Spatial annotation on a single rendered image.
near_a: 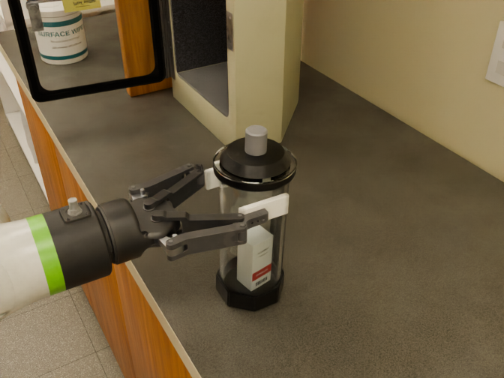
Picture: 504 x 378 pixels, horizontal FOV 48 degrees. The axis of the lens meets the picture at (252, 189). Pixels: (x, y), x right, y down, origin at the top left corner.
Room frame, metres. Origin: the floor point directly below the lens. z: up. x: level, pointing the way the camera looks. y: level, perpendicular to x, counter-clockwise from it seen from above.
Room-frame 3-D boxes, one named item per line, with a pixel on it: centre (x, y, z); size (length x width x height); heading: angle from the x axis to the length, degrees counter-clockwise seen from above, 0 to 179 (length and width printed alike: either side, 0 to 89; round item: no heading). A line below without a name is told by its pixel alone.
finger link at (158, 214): (0.53, 0.06, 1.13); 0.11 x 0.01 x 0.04; 92
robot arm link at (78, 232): (0.49, 0.20, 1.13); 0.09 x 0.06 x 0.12; 30
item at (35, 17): (1.12, 0.44, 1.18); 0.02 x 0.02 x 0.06; 23
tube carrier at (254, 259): (0.61, 0.00, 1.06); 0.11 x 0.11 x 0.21
